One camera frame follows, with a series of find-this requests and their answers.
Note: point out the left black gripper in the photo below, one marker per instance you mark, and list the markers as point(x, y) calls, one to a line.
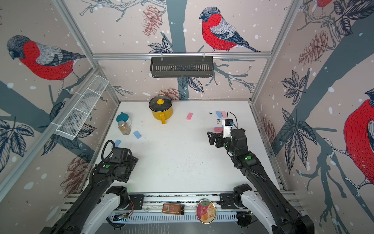
point(132, 160)

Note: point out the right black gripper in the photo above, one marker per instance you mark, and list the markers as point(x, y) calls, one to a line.
point(213, 140)

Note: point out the blue block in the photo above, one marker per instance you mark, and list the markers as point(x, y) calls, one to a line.
point(137, 135)
point(219, 114)

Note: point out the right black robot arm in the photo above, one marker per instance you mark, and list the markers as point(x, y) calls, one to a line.
point(262, 197)

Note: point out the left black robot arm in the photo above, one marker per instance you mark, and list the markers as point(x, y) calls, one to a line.
point(100, 198)

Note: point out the pink block right cluster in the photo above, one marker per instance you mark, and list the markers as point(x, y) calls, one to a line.
point(218, 129)

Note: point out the blue block table edge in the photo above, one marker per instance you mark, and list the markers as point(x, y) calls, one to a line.
point(117, 143)

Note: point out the brown spice jar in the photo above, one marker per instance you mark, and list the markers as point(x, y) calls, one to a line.
point(124, 128)

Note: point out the teal lid jar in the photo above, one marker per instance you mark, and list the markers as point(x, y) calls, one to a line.
point(124, 117)

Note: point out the glass lid yellow knob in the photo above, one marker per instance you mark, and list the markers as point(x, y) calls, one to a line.
point(160, 103)

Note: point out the brown packet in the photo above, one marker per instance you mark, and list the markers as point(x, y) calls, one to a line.
point(173, 208)

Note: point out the pink round cup lid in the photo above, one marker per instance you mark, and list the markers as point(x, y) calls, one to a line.
point(206, 211)

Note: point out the black hanging shelf basket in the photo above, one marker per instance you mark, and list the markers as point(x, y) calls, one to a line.
point(182, 67)

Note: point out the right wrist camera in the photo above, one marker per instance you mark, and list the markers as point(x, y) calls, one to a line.
point(227, 127)

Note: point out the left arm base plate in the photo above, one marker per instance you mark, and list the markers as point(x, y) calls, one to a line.
point(133, 202)

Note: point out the yellow pot with handle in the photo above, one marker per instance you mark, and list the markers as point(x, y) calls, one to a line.
point(163, 115)

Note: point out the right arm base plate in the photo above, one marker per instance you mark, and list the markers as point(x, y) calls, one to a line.
point(227, 202)

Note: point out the white wire basket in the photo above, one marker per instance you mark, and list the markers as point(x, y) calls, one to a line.
point(73, 125)

